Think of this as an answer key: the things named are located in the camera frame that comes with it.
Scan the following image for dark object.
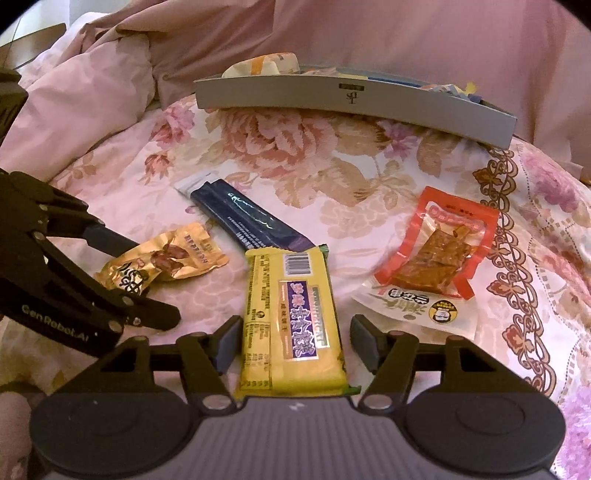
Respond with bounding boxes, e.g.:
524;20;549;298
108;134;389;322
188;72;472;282
0;69;29;144

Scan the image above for yellow snack bar packet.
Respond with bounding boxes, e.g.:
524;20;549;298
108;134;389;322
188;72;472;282
235;244;361;398

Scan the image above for gold foil snack packet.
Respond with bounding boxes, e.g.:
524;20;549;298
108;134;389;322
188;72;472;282
95;247;162;301
139;222;230;281

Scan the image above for floral pink blanket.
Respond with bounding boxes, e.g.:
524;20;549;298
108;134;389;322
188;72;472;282
0;92;591;480

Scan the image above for dark blue long snack packet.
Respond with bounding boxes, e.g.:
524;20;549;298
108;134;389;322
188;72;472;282
178;178;315;252

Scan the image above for plain pink quilt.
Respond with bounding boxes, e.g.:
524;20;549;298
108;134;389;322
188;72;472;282
0;0;591;185

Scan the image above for clear nut snack packet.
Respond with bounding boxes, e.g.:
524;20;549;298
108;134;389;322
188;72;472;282
418;82;465;97

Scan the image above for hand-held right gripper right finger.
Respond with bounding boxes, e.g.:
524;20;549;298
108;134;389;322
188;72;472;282
350;314;539;411

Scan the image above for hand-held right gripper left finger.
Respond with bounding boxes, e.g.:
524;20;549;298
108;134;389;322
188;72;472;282
58;316;244;412

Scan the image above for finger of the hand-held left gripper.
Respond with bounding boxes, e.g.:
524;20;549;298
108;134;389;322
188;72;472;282
0;171;140;258
34;233;182;332

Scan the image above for yellow white packet orange stripe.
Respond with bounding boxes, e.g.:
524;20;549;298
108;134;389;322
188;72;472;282
222;52;300;78

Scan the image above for grey rectangular tray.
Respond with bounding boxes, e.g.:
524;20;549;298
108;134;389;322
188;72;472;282
194;65;518;148

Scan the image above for red clear tofu snack packet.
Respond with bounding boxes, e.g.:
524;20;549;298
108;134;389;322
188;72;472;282
353;186;499;340

